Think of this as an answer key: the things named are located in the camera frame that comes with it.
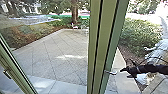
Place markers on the white garden statue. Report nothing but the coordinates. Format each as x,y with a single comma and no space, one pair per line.
156,53

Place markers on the large garden tree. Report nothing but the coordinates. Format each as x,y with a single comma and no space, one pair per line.
74,11

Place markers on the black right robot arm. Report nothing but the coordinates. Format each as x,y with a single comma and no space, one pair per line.
158,69

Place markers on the green garden bush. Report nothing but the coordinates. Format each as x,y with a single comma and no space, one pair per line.
140,35

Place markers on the white garden bench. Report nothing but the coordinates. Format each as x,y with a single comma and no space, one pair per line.
80,29

